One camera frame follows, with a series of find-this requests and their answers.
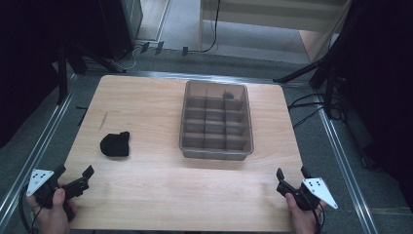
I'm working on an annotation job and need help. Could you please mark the black floor cables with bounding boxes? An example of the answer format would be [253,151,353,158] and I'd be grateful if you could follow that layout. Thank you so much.
[286,92,345,130]

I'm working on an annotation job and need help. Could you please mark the black hanging cable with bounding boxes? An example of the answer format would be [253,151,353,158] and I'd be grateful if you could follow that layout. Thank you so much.
[189,0,222,55]

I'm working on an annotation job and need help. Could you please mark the white cable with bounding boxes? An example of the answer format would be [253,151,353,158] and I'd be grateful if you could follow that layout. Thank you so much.
[110,47,139,71]

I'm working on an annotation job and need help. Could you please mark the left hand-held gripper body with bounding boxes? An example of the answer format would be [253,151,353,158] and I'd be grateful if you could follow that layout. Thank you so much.
[25,169,90,210]

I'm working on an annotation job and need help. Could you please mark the black sock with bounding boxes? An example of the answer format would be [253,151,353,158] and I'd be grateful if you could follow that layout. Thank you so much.
[99,131,131,158]

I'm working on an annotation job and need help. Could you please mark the person's left hand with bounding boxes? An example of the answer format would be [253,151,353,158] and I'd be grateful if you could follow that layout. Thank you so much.
[25,187,78,234]

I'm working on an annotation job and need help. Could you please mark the person's right hand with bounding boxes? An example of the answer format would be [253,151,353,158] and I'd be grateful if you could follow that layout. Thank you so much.
[284,192,326,234]

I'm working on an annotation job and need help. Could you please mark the grey divided storage box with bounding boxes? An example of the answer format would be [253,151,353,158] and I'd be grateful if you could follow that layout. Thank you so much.
[178,80,255,162]

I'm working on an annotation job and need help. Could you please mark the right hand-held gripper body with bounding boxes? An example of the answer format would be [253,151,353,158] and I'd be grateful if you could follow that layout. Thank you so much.
[276,176,339,212]

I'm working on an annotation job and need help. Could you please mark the dark cabinet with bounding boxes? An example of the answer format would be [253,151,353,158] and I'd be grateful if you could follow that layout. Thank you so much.
[98,0,144,59]

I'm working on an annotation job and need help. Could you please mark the black metal stand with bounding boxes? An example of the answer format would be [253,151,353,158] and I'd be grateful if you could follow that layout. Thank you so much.
[56,42,128,105]
[272,32,345,120]

